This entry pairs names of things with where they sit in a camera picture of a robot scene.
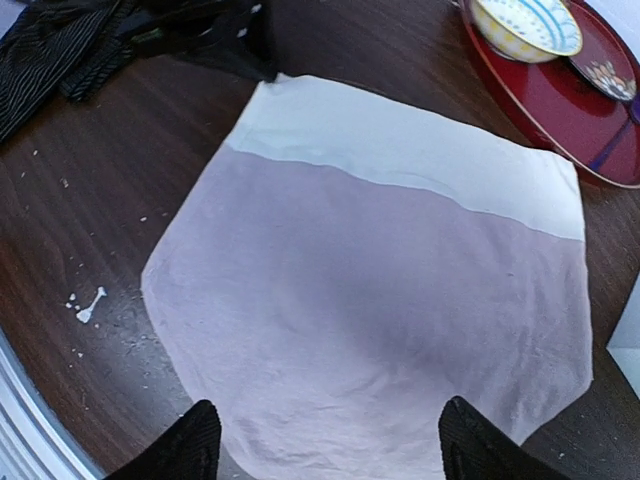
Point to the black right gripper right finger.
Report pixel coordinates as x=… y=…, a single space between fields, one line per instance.
x=473 y=448

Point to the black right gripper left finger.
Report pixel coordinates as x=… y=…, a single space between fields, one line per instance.
x=189 y=449

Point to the pink and cream underwear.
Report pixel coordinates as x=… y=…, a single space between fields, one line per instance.
x=345 y=264

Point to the white compartment box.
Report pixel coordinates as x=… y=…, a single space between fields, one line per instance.
x=624 y=344

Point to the red round lacquer tray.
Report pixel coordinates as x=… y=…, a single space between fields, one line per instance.
x=555 y=109

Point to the purple spoon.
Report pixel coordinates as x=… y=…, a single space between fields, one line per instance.
x=633 y=119

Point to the small red floral dish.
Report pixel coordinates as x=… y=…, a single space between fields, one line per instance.
x=608 y=70

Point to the yellow and blue patterned bowl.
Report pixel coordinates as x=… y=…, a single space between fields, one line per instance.
x=528 y=31

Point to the black striped garment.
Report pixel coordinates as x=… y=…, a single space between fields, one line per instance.
x=75 y=47

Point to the aluminium front rail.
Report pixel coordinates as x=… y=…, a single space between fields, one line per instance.
x=34 y=443

